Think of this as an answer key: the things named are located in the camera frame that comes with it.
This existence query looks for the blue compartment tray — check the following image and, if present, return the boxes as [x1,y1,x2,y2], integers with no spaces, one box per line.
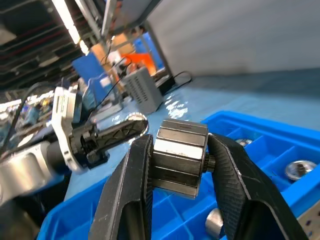
[37,111,320,240]

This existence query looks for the grey vented metal box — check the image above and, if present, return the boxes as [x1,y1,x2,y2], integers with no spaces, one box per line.
[123,66,165,115]

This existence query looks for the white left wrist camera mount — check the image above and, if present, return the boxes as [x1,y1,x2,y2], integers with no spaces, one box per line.
[50,86,89,175]

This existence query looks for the grey metal frame post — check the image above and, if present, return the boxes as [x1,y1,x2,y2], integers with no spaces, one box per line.
[144,20,174,79]

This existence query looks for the orange object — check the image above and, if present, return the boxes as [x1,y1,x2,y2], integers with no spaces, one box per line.
[121,52,158,74]

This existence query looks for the faceted metal roller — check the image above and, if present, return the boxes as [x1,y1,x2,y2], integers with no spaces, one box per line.
[151,119,217,201]

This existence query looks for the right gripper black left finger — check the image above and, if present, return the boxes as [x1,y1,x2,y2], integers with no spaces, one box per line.
[87,133,154,240]

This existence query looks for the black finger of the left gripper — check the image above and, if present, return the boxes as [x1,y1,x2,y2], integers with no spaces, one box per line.
[95,119,148,152]

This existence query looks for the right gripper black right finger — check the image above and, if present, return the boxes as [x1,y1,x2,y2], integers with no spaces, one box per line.
[208,133,310,240]

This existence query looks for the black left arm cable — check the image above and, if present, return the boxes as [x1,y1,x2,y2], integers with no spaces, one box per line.
[0,81,52,157]

